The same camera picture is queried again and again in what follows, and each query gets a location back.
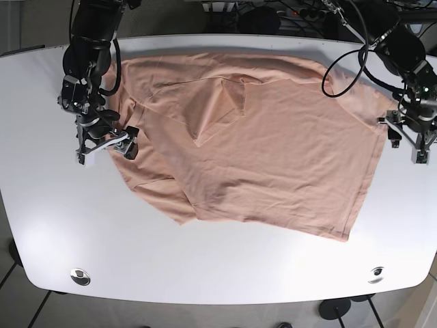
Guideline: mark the right silver table grommet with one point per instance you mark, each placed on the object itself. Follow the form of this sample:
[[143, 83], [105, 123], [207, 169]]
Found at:
[[376, 275]]

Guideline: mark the silver table grommet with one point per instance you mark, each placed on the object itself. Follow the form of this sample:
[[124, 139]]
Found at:
[[80, 277], [376, 275]]

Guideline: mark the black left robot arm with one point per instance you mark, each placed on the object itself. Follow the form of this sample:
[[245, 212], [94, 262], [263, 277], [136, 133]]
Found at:
[[381, 30]]

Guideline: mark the left silver table grommet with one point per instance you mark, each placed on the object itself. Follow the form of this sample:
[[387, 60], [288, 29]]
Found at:
[[80, 277]]

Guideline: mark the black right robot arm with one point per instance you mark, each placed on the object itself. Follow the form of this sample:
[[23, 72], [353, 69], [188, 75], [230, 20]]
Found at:
[[93, 70]]

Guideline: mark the peach pink T-shirt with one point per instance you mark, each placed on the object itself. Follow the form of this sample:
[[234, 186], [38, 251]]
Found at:
[[250, 138]]

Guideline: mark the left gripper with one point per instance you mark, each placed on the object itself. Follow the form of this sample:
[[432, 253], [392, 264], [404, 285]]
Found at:
[[414, 119]]

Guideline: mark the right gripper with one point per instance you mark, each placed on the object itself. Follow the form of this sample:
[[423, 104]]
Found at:
[[96, 125]]

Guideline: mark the black round stand base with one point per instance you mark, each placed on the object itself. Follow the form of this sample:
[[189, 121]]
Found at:
[[333, 309]]

